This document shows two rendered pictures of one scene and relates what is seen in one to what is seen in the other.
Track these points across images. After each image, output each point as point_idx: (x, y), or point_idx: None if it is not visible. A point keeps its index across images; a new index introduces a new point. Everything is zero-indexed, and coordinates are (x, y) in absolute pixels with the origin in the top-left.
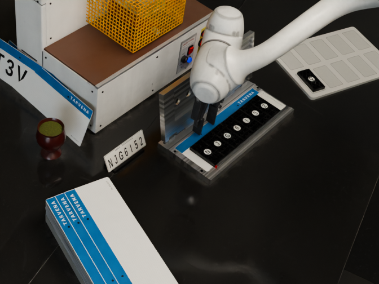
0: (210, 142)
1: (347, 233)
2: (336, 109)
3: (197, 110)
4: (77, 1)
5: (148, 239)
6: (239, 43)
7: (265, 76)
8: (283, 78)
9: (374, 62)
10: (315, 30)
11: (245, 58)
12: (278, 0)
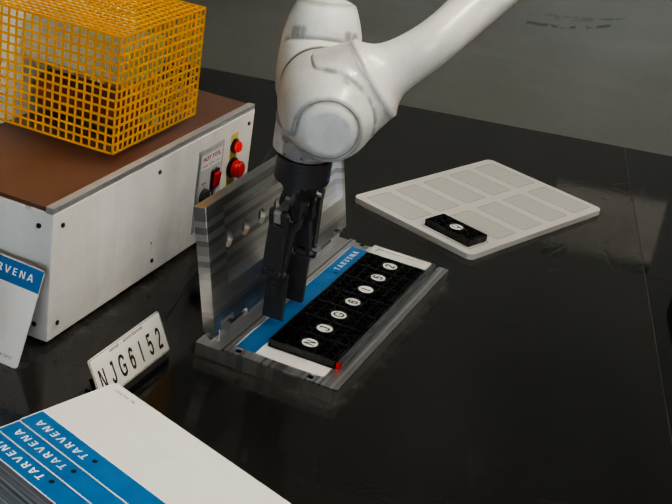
0: (309, 329)
1: (655, 451)
2: (523, 269)
3: (277, 247)
4: None
5: (257, 481)
6: None
7: (367, 234)
8: (401, 233)
9: (553, 202)
10: None
11: (398, 49)
12: None
